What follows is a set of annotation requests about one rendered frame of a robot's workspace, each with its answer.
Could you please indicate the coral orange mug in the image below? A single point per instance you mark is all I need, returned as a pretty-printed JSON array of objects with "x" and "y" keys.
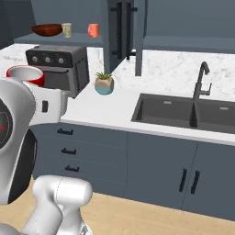
[{"x": 93, "y": 30}]

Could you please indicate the blue-grey base cabinet door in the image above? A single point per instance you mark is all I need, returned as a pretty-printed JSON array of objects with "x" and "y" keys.
[
  {"x": 217, "y": 180},
  {"x": 156, "y": 168}
]

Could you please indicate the small potted succulent plant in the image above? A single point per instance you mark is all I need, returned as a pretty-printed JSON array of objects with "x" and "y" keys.
[{"x": 104, "y": 85}]

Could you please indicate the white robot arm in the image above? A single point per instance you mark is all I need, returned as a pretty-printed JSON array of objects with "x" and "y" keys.
[{"x": 18, "y": 128}]

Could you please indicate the red bowl with white inside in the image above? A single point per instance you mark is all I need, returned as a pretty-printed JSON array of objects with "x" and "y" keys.
[{"x": 29, "y": 75}]

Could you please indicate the dark grey double sink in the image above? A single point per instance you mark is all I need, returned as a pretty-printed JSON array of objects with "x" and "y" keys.
[{"x": 171, "y": 111}]

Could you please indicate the blue-grey drawer front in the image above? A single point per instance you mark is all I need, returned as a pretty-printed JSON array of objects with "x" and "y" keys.
[
  {"x": 98, "y": 173},
  {"x": 98, "y": 134},
  {"x": 98, "y": 154}
]

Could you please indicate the black tap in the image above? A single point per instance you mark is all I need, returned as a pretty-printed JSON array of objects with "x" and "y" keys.
[{"x": 200, "y": 82}]

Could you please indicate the beige glass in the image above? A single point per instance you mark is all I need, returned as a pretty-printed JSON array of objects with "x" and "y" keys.
[{"x": 67, "y": 30}]

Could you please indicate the blue-grey wall cabinet door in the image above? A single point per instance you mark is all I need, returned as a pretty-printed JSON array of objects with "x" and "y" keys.
[
  {"x": 139, "y": 36},
  {"x": 105, "y": 36}
]

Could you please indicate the dark red wooden bowl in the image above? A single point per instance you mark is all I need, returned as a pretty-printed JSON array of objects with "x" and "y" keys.
[{"x": 47, "y": 30}]

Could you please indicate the black toaster oven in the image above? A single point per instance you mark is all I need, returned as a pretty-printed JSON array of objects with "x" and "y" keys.
[{"x": 61, "y": 70}]

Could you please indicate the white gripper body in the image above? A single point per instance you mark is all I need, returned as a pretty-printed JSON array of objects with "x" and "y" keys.
[{"x": 64, "y": 104}]

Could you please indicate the open blue-grey wall cabinet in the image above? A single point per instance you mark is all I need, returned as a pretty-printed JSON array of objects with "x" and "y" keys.
[{"x": 61, "y": 18}]

